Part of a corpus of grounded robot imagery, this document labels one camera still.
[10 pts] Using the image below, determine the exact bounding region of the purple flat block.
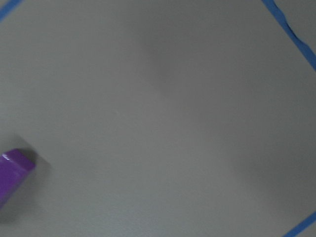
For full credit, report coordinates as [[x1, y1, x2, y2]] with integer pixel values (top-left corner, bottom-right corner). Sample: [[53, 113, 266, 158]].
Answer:
[[0, 149, 36, 208]]

